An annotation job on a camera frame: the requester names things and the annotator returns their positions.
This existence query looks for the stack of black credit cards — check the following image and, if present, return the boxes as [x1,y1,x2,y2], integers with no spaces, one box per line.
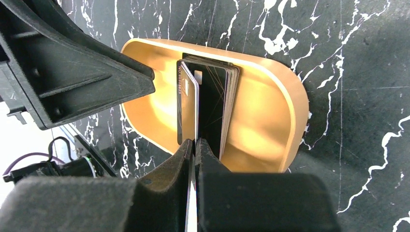
[180,53,240,158]

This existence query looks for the single silver credit card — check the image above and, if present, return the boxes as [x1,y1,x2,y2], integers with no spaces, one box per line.
[176,60,199,232]

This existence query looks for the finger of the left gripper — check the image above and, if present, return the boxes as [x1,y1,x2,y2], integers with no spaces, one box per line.
[0,0,155,130]

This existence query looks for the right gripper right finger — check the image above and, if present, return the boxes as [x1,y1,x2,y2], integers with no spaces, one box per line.
[195,139,341,232]

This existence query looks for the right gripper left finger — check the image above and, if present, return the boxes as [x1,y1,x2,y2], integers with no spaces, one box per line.
[0,140,193,232]

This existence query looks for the orange oval tray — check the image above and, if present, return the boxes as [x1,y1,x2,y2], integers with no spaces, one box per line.
[121,38,309,173]

